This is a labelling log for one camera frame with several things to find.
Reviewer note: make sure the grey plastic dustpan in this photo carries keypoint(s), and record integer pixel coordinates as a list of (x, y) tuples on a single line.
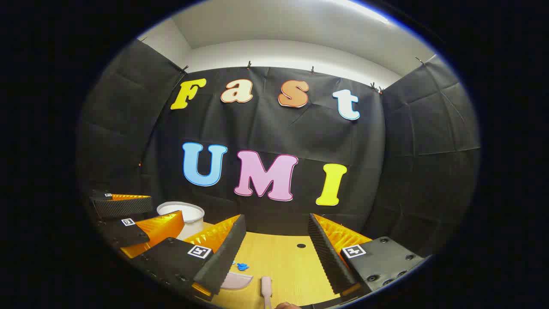
[(238, 281)]

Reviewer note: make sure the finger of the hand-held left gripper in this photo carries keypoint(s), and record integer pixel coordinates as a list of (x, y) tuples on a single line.
[(128, 234), (122, 208)]

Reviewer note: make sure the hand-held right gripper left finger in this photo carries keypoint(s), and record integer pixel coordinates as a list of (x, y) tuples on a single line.
[(225, 253)]

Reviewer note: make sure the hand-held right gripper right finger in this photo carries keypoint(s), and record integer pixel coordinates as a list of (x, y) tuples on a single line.
[(326, 253)]

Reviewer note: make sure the row of backdrop clips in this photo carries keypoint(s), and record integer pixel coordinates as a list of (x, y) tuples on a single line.
[(248, 65)]

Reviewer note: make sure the small grey broom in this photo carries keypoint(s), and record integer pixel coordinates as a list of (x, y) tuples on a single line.
[(266, 287)]

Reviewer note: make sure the white garbage bin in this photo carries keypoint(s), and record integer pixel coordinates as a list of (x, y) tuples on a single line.
[(193, 224)]

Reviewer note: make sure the dark blue paper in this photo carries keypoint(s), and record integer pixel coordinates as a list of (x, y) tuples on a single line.
[(242, 266)]

